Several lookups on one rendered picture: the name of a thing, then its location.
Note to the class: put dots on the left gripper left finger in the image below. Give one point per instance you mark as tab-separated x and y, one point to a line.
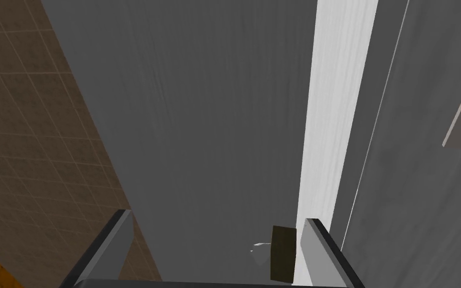
108	250

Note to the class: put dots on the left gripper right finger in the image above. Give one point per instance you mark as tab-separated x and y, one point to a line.
321	256

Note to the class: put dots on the grey door leaf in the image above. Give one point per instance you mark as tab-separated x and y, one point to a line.
198	132

